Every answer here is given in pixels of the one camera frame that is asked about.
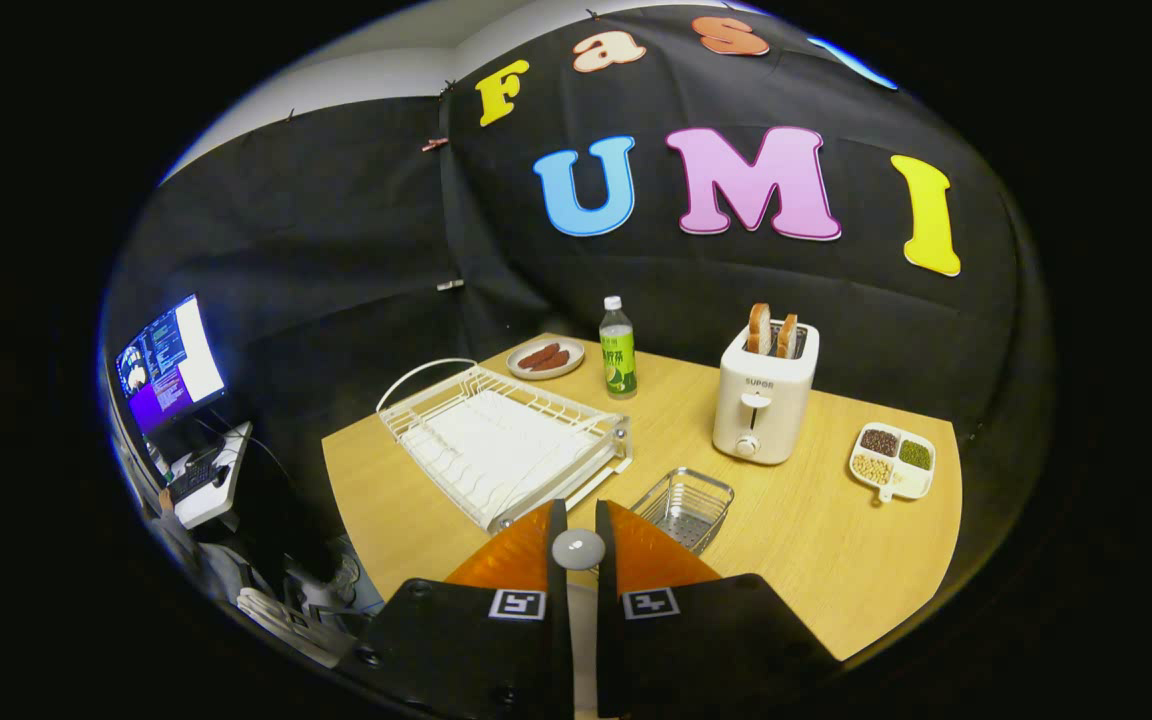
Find silver wire mesh basket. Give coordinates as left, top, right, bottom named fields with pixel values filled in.
left=629, top=467, right=735, bottom=557

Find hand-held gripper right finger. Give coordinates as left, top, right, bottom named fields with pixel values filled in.
left=593, top=498, right=842, bottom=716

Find white side desk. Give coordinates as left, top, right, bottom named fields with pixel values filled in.
left=171, top=420, right=255, bottom=529

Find small grey saucer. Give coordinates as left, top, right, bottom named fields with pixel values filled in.
left=506, top=336, right=586, bottom=381

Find white wire dish rack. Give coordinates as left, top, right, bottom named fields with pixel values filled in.
left=376, top=358, right=634, bottom=534

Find green label drink bottle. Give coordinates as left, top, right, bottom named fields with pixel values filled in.
left=599, top=295, right=638, bottom=400

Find white divided bean dish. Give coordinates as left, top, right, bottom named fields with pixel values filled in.
left=847, top=422, right=937, bottom=504

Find black keyboard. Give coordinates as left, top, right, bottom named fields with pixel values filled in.
left=168, top=458, right=227, bottom=504

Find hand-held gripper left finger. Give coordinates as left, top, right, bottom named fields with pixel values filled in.
left=356, top=498, right=575, bottom=719

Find computer monitor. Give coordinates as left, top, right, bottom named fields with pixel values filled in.
left=114, top=293, right=229, bottom=438

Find spoon with red checkered handle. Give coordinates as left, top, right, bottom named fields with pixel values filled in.
left=551, top=528, right=607, bottom=573

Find white toaster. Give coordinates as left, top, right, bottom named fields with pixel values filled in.
left=712, top=320, right=821, bottom=466

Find black backdrop cloth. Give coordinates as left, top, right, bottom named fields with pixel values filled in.
left=101, top=0, right=1052, bottom=561

